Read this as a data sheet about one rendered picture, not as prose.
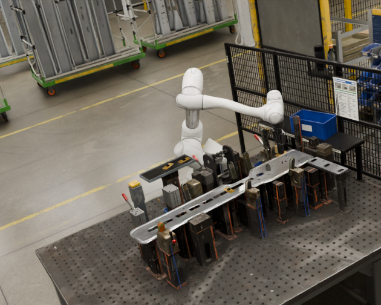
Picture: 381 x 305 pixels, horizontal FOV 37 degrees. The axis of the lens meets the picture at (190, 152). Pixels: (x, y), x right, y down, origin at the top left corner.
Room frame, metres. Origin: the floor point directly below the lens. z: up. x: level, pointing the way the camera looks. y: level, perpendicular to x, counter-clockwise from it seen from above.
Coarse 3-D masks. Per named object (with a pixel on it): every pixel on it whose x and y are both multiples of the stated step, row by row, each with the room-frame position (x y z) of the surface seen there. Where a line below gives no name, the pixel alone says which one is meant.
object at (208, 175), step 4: (200, 172) 3.42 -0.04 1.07; (204, 172) 3.40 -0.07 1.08; (208, 172) 3.39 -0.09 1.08; (204, 176) 3.35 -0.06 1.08; (208, 176) 3.36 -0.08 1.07; (212, 176) 3.38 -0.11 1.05; (204, 180) 3.36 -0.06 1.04; (208, 180) 3.36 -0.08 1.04; (212, 180) 3.37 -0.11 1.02; (204, 184) 3.37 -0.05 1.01; (208, 184) 3.36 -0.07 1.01; (212, 184) 3.37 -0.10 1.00; (204, 188) 3.37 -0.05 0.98; (208, 188) 3.35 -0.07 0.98; (212, 188) 3.37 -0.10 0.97; (204, 192) 3.39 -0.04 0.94; (208, 200) 3.37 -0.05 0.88; (212, 216) 3.35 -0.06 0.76; (216, 220) 3.36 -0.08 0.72
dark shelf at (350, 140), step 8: (288, 120) 4.09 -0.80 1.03; (288, 128) 3.95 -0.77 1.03; (304, 136) 3.75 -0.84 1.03; (336, 136) 3.65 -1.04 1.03; (344, 136) 3.62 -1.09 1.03; (352, 136) 3.60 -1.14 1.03; (336, 144) 3.53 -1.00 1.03; (344, 144) 3.50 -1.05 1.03; (352, 144) 3.48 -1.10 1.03; (360, 144) 3.49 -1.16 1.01; (344, 152) 3.42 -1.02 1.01
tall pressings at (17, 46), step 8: (0, 0) 11.97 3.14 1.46; (8, 8) 12.07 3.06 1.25; (8, 16) 12.05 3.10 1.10; (16, 16) 12.47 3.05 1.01; (8, 24) 12.01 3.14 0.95; (0, 32) 12.14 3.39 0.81; (8, 32) 12.12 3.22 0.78; (16, 32) 12.04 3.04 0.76; (24, 32) 12.55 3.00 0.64; (0, 40) 12.11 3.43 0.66; (16, 40) 12.00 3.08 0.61; (0, 48) 12.09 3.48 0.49; (16, 48) 11.98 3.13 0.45; (0, 56) 11.98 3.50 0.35
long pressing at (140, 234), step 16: (272, 160) 3.53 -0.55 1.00; (288, 160) 3.49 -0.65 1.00; (304, 160) 3.44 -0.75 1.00; (256, 176) 3.35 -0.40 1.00; (272, 176) 3.31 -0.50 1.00; (208, 192) 3.26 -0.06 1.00; (240, 192) 3.19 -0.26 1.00; (176, 208) 3.14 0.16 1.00; (208, 208) 3.07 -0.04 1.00; (144, 224) 3.03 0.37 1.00; (176, 224) 2.96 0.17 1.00; (144, 240) 2.85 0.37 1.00
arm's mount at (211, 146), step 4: (208, 140) 4.10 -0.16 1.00; (212, 140) 4.05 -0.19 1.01; (208, 144) 4.06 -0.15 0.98; (212, 144) 4.02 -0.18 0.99; (216, 144) 3.98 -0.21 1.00; (204, 148) 4.07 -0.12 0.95; (208, 148) 4.03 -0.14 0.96; (212, 148) 3.99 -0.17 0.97; (216, 148) 3.95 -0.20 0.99; (220, 148) 3.91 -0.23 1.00; (208, 152) 3.99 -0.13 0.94; (212, 152) 3.95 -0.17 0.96; (216, 152) 3.91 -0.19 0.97; (192, 168) 4.02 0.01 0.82; (188, 172) 4.03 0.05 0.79; (192, 172) 3.98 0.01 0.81; (188, 176) 4.00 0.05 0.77; (188, 180) 4.00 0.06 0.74
